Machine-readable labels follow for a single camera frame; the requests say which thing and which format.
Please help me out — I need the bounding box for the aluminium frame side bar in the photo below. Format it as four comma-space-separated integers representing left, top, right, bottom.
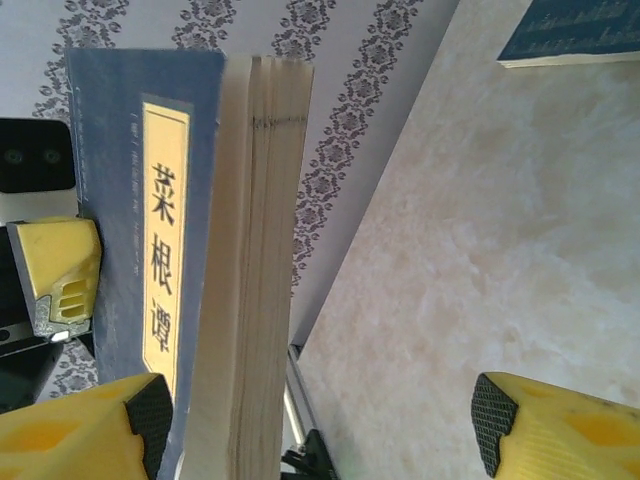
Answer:
282, 342, 324, 451

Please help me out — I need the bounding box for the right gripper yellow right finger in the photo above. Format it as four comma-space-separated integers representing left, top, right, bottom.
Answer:
471, 371, 640, 480

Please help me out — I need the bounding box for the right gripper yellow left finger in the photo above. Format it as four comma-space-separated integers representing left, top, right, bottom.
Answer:
0, 372, 174, 480

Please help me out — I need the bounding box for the blue book with barcodes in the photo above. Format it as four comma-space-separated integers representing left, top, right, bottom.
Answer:
496, 0, 640, 70

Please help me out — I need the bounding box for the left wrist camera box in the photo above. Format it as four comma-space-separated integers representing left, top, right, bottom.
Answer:
0, 118, 80, 222

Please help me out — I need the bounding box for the blue book with yellow label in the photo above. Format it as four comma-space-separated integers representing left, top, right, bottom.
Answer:
66, 47, 316, 480

